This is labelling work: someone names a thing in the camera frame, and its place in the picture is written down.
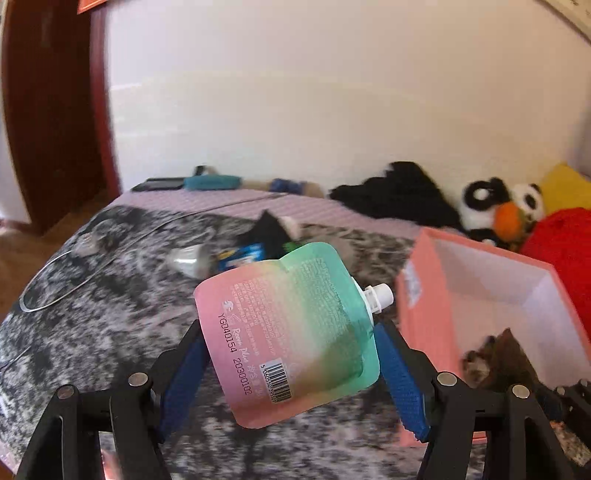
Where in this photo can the teal case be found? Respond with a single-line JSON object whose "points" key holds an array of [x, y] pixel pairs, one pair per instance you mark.
{"points": [[212, 182]]}

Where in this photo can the grey marbled blanket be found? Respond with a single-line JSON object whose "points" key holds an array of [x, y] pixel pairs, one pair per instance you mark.
{"points": [[129, 300]]}

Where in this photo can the black sock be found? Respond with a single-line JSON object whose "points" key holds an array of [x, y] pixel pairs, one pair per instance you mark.
{"points": [[270, 230]]}

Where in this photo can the red paper decoration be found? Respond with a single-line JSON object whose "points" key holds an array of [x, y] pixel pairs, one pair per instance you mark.
{"points": [[92, 4]]}

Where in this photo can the red cloth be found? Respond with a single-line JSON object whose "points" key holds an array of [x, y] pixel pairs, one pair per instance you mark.
{"points": [[563, 249]]}

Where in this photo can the light bulb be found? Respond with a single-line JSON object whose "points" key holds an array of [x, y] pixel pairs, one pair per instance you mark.
{"points": [[191, 262]]}

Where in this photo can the yellow pillow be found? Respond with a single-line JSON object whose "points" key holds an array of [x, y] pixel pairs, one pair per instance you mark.
{"points": [[568, 184]]}

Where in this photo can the black cloth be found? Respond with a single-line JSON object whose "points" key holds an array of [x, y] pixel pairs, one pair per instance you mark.
{"points": [[397, 194]]}

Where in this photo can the dark wooden door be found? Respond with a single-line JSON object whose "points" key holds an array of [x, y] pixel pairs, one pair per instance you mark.
{"points": [[46, 115]]}

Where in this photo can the panda plush toy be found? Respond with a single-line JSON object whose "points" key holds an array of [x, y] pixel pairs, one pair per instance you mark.
{"points": [[489, 207]]}

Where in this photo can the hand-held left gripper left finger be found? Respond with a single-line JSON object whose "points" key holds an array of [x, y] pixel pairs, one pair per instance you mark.
{"points": [[184, 383]]}

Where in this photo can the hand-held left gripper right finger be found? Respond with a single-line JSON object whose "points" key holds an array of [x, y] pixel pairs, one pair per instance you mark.
{"points": [[401, 383]]}

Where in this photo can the pink cardboard box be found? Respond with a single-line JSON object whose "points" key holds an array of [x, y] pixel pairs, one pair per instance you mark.
{"points": [[485, 277]]}

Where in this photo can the pink green spout pouch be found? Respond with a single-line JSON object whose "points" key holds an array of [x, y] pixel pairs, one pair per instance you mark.
{"points": [[286, 332]]}

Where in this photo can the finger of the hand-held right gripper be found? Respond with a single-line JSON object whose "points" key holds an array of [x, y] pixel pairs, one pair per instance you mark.
{"points": [[575, 399]]}

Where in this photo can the wall picture frame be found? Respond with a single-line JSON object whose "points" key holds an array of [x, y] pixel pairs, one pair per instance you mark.
{"points": [[570, 11]]}

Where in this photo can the blue battery pack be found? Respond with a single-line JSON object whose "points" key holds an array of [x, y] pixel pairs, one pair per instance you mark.
{"points": [[242, 256]]}

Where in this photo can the flat black device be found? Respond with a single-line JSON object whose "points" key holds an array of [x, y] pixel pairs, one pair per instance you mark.
{"points": [[157, 184]]}

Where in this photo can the small blue object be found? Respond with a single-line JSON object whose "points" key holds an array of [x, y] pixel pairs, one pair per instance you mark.
{"points": [[286, 186]]}

